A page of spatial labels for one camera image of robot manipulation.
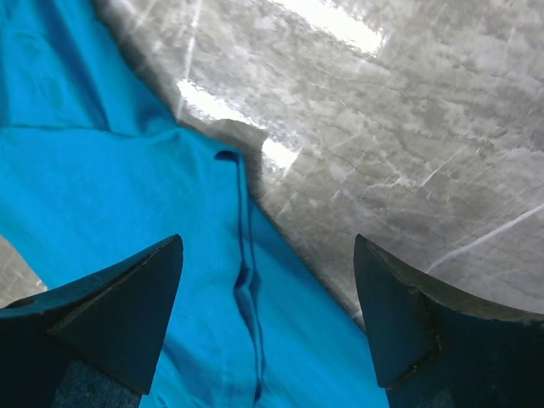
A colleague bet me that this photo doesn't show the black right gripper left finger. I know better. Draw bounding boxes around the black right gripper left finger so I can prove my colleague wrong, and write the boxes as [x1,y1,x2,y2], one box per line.
[1,235,183,408]

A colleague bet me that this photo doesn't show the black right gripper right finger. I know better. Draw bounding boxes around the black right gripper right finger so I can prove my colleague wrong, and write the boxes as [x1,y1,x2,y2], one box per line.
[354,235,543,407]

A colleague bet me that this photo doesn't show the blue t shirt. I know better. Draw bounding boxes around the blue t shirt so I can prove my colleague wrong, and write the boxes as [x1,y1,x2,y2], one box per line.
[0,0,390,408]

